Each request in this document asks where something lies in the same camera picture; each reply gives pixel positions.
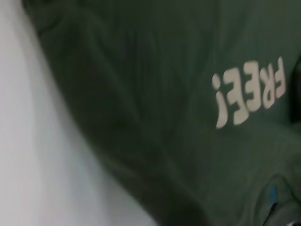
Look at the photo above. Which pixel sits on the dark green FREE! t-shirt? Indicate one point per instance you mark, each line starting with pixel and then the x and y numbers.
pixel 164 106

